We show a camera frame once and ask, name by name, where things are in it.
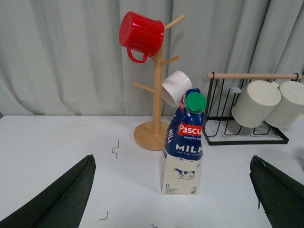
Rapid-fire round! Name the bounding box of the blue white milk carton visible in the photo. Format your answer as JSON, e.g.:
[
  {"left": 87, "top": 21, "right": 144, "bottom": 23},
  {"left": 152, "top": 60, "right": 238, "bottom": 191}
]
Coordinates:
[{"left": 161, "top": 88, "right": 207, "bottom": 195}]

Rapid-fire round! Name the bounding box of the cream ribbed mug left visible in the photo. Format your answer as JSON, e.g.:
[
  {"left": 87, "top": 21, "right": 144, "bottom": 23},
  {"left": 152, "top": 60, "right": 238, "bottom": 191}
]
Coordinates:
[{"left": 232, "top": 80, "right": 281, "bottom": 128}]

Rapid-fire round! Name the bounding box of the cream ribbed mug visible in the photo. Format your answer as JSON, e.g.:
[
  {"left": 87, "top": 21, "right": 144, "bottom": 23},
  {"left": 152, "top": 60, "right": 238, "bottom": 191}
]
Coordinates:
[
  {"left": 232, "top": 80, "right": 281, "bottom": 128},
  {"left": 265, "top": 81, "right": 304, "bottom": 128}
]

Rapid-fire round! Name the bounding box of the red enamel mug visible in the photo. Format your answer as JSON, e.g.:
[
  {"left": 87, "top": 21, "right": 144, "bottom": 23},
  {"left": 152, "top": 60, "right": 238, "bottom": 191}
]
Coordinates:
[{"left": 119, "top": 11, "right": 165, "bottom": 63}]

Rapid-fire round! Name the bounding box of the black wire mug rack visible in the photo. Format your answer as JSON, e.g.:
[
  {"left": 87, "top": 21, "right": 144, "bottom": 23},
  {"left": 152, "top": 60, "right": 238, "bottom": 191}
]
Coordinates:
[{"left": 202, "top": 73, "right": 303, "bottom": 145}]

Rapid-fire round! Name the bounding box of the white ceramic cup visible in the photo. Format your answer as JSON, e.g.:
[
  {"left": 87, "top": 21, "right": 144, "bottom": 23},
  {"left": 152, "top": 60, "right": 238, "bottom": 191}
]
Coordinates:
[{"left": 162, "top": 71, "right": 192, "bottom": 107}]

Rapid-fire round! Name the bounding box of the wooden mug tree stand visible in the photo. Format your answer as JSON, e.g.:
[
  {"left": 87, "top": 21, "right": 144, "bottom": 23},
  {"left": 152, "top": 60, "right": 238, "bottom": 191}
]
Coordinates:
[{"left": 133, "top": 14, "right": 186, "bottom": 151}]

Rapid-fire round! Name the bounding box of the grey curtain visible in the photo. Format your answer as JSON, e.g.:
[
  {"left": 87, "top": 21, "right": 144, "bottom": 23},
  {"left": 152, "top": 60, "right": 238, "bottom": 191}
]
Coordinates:
[{"left": 0, "top": 0, "right": 304, "bottom": 115}]

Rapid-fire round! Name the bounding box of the cream ribbed mug right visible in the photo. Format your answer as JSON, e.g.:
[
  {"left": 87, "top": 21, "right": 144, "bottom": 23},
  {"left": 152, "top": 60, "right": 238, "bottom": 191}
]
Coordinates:
[{"left": 265, "top": 81, "right": 304, "bottom": 128}]

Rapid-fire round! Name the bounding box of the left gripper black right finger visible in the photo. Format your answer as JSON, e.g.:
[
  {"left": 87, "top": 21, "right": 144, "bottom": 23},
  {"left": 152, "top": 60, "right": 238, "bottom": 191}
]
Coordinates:
[{"left": 250, "top": 155, "right": 304, "bottom": 228}]

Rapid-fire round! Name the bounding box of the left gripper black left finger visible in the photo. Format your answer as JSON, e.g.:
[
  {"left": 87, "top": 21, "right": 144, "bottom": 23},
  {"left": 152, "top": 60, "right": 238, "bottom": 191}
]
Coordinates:
[{"left": 0, "top": 155, "right": 96, "bottom": 228}]

